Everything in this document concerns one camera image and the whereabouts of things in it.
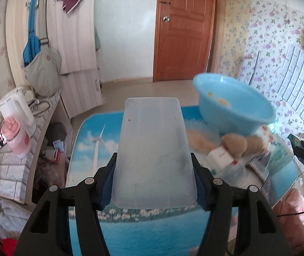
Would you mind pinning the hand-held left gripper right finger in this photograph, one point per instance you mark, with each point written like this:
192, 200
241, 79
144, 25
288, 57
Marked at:
200, 189

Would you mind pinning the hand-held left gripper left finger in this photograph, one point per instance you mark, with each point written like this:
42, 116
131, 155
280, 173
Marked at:
108, 184

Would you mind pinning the white charger plug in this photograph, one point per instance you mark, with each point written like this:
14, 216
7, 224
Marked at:
219, 158

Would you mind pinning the clear box of wooden sticks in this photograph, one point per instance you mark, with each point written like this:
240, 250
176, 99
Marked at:
201, 142

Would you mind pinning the translucent plastic lid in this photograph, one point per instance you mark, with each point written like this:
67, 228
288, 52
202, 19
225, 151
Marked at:
152, 152

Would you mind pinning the brown plush toy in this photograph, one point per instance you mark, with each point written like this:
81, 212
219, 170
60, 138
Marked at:
234, 144

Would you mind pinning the blue plastic basin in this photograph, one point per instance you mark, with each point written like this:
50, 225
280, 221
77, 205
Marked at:
234, 117

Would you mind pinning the blue white packet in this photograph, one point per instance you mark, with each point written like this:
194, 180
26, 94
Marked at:
58, 146

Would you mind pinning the pink cushion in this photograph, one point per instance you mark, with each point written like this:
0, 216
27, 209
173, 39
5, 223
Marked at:
293, 224

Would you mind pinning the black bag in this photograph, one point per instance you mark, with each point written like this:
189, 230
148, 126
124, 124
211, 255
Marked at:
56, 133

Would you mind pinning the brick patterned counter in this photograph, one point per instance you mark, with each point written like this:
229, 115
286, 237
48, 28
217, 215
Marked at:
8, 162

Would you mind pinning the pink lidded cup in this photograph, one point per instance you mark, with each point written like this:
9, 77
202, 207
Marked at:
16, 138

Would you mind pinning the thin black rod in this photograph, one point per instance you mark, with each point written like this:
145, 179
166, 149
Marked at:
255, 64

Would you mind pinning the grey quilt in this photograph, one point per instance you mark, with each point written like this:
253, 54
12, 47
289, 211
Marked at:
2, 213

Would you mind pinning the red cloth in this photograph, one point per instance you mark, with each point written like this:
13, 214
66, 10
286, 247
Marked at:
9, 246

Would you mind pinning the white electric kettle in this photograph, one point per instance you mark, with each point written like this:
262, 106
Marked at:
16, 106

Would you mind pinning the grey tote bag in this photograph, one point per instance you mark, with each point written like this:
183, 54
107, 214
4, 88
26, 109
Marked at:
44, 72

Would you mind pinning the brown wooden door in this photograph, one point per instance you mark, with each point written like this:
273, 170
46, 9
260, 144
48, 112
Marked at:
183, 45

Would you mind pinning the floral mattress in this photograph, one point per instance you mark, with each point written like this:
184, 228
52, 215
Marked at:
231, 32

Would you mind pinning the white slatted wardrobe panel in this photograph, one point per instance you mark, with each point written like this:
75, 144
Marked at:
69, 32

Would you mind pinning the blue hanging bag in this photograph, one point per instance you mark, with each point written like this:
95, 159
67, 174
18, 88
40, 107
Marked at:
32, 45

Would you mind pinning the metal door knob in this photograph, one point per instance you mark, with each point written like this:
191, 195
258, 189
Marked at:
165, 19

